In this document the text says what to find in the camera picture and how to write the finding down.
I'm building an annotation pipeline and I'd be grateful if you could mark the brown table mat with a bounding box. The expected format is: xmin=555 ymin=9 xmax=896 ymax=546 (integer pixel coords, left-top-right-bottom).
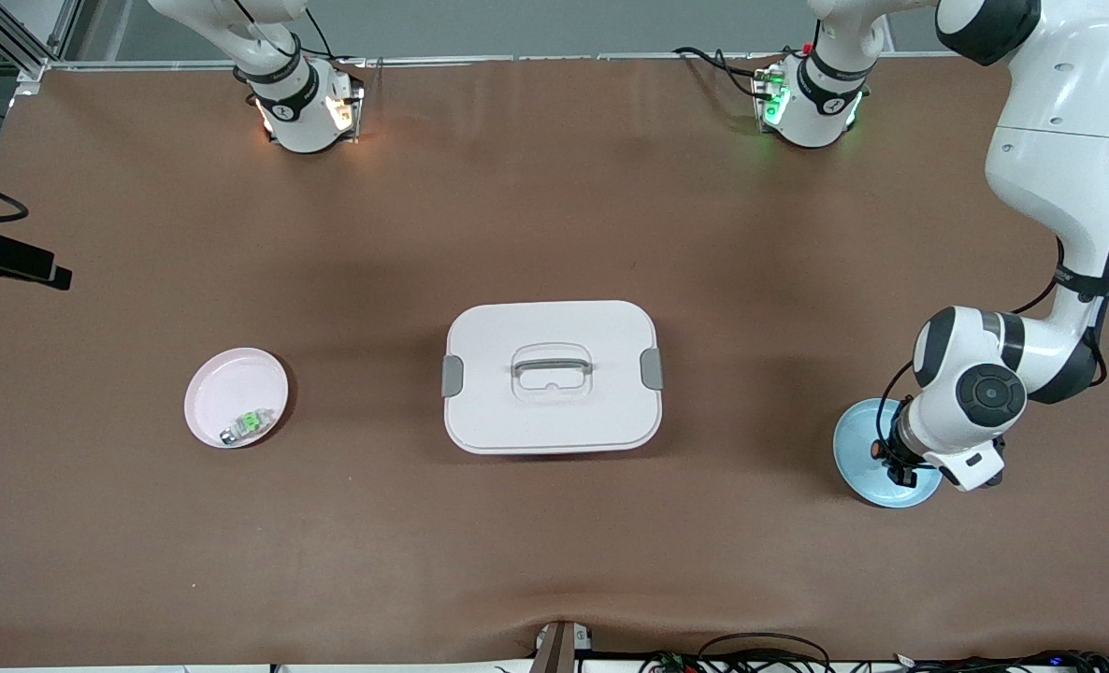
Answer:
xmin=0 ymin=54 xmax=1109 ymax=666

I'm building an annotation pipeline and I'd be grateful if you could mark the green push-button switch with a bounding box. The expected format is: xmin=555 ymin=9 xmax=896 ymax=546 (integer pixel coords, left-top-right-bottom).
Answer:
xmin=219 ymin=409 xmax=272 ymax=447

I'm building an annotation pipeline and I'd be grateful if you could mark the pink box with white lid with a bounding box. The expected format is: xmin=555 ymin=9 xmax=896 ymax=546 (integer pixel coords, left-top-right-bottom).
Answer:
xmin=441 ymin=299 xmax=665 ymax=456

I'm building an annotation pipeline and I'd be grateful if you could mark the black looped cable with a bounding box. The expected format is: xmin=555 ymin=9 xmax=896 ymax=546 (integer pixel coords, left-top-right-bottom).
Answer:
xmin=698 ymin=632 xmax=833 ymax=673

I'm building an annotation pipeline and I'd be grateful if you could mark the aluminium table edge rail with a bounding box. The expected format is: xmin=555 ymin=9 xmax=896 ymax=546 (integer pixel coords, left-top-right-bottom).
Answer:
xmin=12 ymin=50 xmax=995 ymax=74

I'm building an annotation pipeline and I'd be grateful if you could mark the pink round plate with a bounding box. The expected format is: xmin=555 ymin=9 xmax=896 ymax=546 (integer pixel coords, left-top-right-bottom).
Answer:
xmin=185 ymin=347 xmax=290 ymax=451

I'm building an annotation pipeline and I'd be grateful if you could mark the aluminium frame post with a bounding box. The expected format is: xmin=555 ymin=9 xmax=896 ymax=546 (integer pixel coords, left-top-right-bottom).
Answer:
xmin=0 ymin=0 xmax=88 ymax=81

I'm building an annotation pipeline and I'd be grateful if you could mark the light blue round plate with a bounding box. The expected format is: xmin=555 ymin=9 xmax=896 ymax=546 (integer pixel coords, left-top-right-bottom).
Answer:
xmin=832 ymin=397 xmax=945 ymax=509

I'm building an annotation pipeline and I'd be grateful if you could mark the tangled cable bundle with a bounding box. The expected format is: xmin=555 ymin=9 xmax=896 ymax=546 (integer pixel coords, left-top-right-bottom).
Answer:
xmin=639 ymin=647 xmax=1109 ymax=673

